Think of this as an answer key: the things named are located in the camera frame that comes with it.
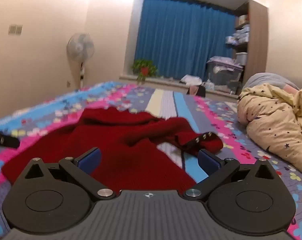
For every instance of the red knit sweater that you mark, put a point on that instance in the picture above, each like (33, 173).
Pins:
(131, 135)

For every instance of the wall switch plate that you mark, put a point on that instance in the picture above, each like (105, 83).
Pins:
(15, 29)

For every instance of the clear plastic storage box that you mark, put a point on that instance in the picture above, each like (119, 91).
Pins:
(241, 58)

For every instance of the white clothes pile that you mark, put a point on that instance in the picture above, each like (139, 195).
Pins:
(191, 79)

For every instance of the white standing fan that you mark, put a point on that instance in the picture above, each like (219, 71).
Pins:
(80, 47)

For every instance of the dark bag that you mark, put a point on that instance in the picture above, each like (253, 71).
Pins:
(199, 90)

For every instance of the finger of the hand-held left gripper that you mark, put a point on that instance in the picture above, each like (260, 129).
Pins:
(3, 141)

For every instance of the floral fleece blanket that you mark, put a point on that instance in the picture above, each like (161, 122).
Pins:
(41, 120)

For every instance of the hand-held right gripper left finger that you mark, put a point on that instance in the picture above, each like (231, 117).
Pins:
(89, 161)

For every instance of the green potted plant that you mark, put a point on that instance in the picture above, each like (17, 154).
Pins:
(144, 67)

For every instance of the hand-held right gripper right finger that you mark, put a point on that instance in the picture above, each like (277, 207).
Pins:
(208, 162)

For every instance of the grey bundled bedding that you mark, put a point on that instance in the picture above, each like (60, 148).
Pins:
(223, 76)

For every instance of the blue curtain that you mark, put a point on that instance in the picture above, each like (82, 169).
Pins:
(181, 37)

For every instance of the star print cream quilt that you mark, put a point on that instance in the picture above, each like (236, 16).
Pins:
(270, 115)

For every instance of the grey pillow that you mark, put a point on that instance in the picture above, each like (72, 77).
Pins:
(265, 78)

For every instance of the stack of white packets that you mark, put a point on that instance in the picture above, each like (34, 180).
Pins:
(239, 36)

